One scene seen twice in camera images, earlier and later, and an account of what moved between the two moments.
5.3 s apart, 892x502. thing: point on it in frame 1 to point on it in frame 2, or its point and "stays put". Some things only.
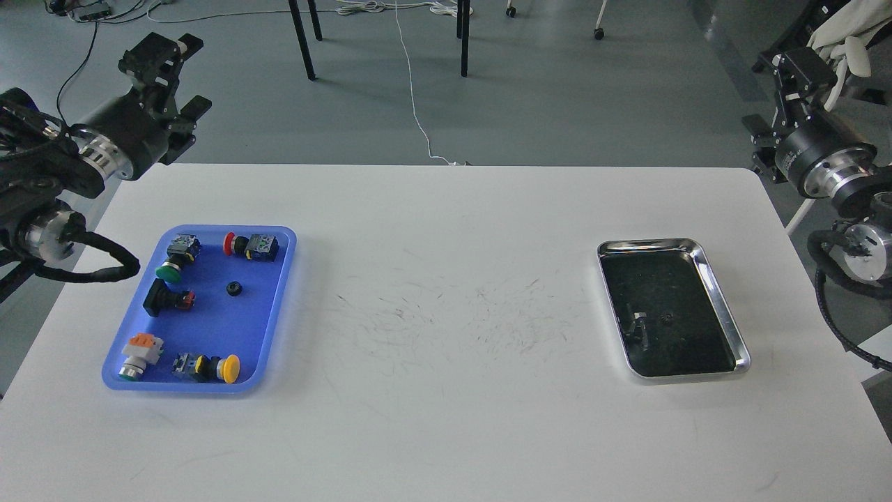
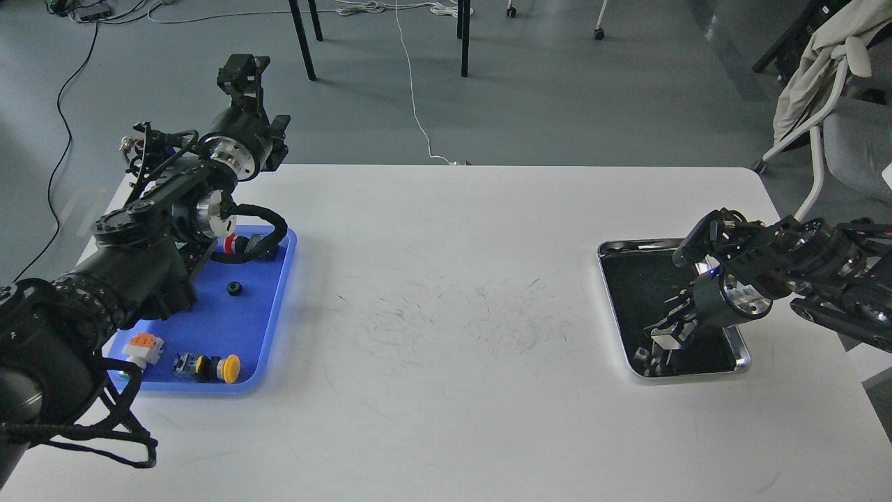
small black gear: [233, 288] stays put
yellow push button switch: [208, 369] stays put
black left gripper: [127, 138] to [242, 142]
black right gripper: [820, 156] to [716, 300]
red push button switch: [258, 247] stays put
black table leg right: [463, 32] stays put
